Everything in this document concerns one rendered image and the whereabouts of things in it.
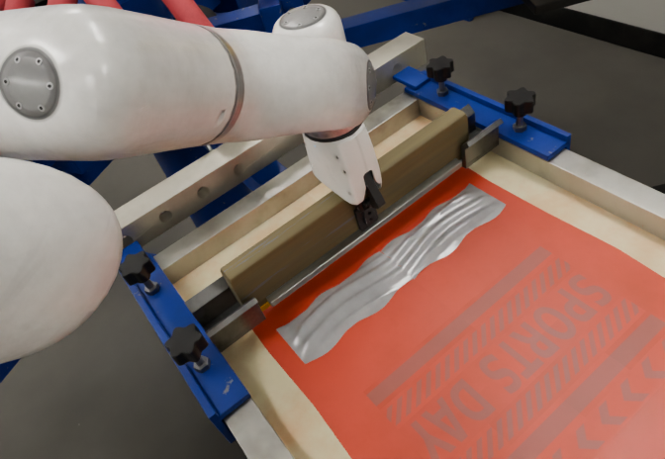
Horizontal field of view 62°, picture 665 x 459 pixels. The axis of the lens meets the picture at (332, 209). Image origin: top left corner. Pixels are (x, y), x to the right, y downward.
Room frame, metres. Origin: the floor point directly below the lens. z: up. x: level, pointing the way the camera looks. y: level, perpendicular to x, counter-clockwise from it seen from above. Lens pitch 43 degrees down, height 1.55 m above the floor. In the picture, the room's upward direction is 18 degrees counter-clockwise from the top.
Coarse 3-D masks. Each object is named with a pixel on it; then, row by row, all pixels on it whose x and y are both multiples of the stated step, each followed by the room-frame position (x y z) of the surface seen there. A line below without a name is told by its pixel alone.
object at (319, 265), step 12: (444, 168) 0.59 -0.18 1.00; (456, 168) 0.59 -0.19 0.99; (432, 180) 0.58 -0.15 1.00; (420, 192) 0.56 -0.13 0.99; (396, 204) 0.55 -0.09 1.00; (408, 204) 0.55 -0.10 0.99; (384, 216) 0.54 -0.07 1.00; (372, 228) 0.52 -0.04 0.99; (348, 240) 0.51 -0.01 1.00; (360, 240) 0.51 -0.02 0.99; (336, 252) 0.50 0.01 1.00; (312, 264) 0.49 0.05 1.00; (324, 264) 0.49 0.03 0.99; (300, 276) 0.48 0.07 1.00; (312, 276) 0.48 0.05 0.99; (288, 288) 0.47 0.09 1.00; (276, 300) 0.46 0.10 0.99
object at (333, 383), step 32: (352, 256) 0.52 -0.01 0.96; (320, 288) 0.48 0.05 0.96; (416, 288) 0.43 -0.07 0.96; (288, 320) 0.45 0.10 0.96; (384, 320) 0.40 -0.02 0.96; (416, 320) 0.39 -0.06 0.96; (288, 352) 0.40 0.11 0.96; (352, 352) 0.37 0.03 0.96; (384, 352) 0.36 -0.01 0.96; (320, 384) 0.34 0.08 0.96; (352, 384) 0.33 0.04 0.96; (352, 416) 0.29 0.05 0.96; (384, 416) 0.28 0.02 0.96; (352, 448) 0.26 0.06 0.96; (384, 448) 0.25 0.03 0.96; (608, 448) 0.18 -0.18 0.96
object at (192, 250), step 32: (384, 128) 0.75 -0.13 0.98; (512, 160) 0.60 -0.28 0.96; (544, 160) 0.55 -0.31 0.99; (576, 160) 0.53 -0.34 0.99; (256, 192) 0.68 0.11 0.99; (288, 192) 0.67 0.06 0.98; (576, 192) 0.50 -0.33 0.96; (608, 192) 0.46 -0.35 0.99; (640, 192) 0.44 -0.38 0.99; (224, 224) 0.63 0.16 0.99; (256, 224) 0.64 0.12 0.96; (640, 224) 0.42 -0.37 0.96; (160, 256) 0.61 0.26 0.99; (192, 256) 0.60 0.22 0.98; (256, 416) 0.31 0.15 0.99; (256, 448) 0.27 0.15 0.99
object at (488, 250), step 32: (448, 192) 0.58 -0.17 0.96; (416, 224) 0.54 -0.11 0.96; (512, 224) 0.49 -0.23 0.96; (544, 224) 0.47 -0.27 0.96; (448, 256) 0.47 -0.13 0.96; (480, 256) 0.45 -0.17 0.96; (512, 256) 0.43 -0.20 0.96; (576, 256) 0.40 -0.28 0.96; (608, 256) 0.39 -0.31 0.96; (448, 288) 0.42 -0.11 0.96; (480, 288) 0.40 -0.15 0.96; (640, 288) 0.33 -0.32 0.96; (640, 416) 0.20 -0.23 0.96; (640, 448) 0.17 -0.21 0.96
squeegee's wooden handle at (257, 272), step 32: (448, 128) 0.60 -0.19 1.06; (384, 160) 0.57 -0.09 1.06; (416, 160) 0.58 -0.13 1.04; (448, 160) 0.60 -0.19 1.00; (384, 192) 0.55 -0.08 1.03; (288, 224) 0.51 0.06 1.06; (320, 224) 0.51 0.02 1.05; (352, 224) 0.53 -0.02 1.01; (256, 256) 0.48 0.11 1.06; (288, 256) 0.48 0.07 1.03; (320, 256) 0.50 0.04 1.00; (256, 288) 0.46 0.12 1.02
